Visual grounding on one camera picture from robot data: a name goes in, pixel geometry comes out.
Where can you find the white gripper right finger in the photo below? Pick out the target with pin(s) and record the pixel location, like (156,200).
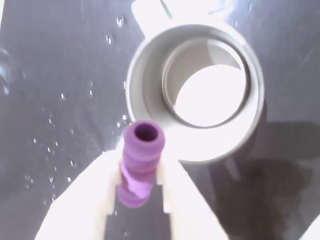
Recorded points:
(187,205)

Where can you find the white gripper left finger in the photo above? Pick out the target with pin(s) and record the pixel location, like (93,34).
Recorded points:
(82,200)

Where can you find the purple pen grip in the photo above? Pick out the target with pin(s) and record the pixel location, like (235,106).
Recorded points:
(140,162)

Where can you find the pale green steel-rimmed mug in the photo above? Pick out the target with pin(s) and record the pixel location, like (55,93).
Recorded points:
(150,82)

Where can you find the black table mat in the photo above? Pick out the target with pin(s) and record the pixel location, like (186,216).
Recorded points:
(50,75)

